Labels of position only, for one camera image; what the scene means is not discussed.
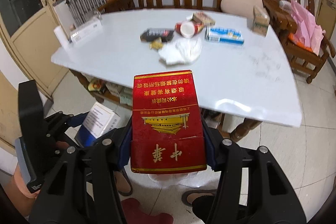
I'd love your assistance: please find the blue white small box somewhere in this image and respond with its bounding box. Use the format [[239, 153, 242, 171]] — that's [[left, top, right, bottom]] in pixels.
[[75, 102, 120, 147]]

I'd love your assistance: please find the red cigarette pack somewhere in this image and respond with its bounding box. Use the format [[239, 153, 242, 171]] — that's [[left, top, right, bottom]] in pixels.
[[130, 70, 207, 174]]

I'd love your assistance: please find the yellow snack wrapper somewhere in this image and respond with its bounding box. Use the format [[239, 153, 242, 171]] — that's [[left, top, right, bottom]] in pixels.
[[150, 38, 164, 51]]

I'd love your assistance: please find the white tissue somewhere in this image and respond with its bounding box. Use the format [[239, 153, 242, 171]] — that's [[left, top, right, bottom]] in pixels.
[[158, 38, 202, 65]]

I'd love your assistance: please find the black labelled box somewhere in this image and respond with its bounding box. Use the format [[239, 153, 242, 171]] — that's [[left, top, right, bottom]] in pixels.
[[140, 28, 174, 43]]

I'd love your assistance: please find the blue white medicine box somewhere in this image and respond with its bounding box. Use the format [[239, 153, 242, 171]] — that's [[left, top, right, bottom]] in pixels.
[[205, 26, 244, 45]]

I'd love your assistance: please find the crushed red paper cup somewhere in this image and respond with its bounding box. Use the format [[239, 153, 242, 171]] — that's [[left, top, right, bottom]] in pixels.
[[175, 21, 204, 39]]

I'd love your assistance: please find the brown patterned small box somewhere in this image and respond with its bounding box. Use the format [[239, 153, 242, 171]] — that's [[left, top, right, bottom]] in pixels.
[[193, 11, 215, 26]]

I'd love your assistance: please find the white red plastic trash bag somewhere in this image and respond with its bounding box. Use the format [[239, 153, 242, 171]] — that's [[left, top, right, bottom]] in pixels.
[[126, 166, 221, 188]]

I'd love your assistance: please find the person's left hand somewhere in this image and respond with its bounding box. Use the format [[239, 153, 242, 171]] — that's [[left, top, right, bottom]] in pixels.
[[4, 164, 40, 217]]

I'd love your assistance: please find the person's sandaled foot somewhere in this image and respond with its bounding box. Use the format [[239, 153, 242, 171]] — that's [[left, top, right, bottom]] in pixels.
[[181, 189, 217, 207]]

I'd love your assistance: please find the red plastic stool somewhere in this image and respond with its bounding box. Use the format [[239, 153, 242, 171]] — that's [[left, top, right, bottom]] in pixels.
[[121, 198, 174, 224]]

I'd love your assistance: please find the white paper roll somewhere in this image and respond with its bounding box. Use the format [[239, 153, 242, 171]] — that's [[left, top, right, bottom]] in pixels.
[[54, 26, 70, 49]]

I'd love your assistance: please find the white long box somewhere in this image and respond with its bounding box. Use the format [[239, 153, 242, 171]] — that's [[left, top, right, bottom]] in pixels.
[[70, 17, 102, 43]]

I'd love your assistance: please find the grey radiator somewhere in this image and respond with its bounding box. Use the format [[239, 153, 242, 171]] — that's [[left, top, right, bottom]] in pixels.
[[52, 0, 106, 28]]

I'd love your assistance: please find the tan green carton box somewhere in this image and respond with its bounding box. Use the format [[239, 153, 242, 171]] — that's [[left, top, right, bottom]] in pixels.
[[252, 5, 270, 37]]

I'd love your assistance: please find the pink plastic bag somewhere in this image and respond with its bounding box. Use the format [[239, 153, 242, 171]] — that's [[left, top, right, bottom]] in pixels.
[[289, 0, 325, 56]]

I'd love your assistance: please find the wooden door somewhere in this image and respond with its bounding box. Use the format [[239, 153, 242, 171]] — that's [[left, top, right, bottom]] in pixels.
[[316, 0, 335, 39]]

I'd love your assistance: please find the wooden armchair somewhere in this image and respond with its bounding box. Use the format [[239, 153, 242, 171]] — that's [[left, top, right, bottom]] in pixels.
[[265, 0, 335, 84]]

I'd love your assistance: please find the wooden coffee table frame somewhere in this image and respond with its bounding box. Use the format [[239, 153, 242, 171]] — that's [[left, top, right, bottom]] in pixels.
[[71, 69, 261, 143]]

